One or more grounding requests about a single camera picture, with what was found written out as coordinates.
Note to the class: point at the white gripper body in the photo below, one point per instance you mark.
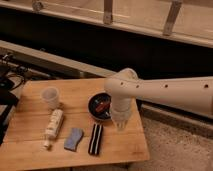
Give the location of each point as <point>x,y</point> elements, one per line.
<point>120,112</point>

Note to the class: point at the black white striped eraser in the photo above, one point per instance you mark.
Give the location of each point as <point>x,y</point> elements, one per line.
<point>95,141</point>

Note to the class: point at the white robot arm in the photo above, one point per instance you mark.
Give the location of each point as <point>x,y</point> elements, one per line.
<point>193,95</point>

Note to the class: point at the red item in bowl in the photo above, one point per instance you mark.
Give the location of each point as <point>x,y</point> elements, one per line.
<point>102,106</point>

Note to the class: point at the black round bowl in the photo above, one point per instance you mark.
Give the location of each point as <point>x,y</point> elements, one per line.
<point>94,102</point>

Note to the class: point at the blue sponge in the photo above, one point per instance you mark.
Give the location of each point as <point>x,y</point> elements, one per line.
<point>73,139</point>

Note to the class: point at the white tube bottle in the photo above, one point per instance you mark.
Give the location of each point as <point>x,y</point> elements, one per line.
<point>53,128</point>

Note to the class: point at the translucent plastic cup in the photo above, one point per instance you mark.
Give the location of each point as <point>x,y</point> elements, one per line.
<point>50,95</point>

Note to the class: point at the metal window frame rail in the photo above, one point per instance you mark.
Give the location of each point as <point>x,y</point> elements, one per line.
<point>188,21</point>

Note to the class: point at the black equipment with cables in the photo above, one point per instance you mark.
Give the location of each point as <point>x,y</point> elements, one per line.
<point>11,78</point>

